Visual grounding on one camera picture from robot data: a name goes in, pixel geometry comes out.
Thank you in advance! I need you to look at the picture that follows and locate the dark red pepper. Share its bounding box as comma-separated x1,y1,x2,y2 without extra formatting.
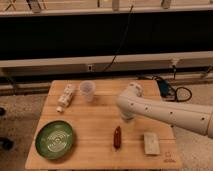
113,126,121,150

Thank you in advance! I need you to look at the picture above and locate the green round plate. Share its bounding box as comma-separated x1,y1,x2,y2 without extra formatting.
35,120,74,160

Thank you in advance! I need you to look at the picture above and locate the clear plastic cup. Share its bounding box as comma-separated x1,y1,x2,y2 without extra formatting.
79,80,96,102

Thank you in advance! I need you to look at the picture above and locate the black hanging cable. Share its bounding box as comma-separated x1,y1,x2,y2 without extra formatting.
101,3,136,73

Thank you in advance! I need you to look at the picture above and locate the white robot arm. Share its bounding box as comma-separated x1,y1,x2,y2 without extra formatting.
116,82,213,139

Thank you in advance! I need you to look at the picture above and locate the black coiled floor cable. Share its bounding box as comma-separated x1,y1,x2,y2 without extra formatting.
173,86,193,103

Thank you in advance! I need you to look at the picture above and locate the white wall outlet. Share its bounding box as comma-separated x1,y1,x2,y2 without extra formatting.
88,65,93,72

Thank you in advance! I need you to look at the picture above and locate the white rectangular sponge block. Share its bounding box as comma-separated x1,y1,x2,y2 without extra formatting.
144,132,160,155

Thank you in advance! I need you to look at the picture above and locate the blue power adapter box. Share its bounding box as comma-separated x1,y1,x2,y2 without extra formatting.
157,80,170,97

